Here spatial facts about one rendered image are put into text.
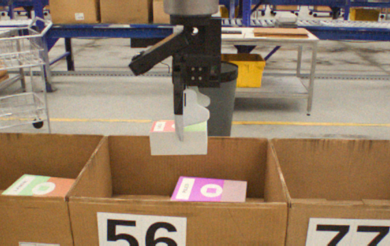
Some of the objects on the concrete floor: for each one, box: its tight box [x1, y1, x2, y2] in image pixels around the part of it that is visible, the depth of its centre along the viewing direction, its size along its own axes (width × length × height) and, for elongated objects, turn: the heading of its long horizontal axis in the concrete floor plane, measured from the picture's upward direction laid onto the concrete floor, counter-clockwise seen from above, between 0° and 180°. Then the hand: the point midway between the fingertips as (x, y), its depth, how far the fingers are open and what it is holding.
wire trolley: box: [0, 17, 52, 133], centre depth 329 cm, size 107×56×103 cm, turn 122°
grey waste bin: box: [186, 61, 238, 137], centre depth 357 cm, size 50×50×64 cm
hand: (179, 127), depth 75 cm, fingers open, 6 cm apart
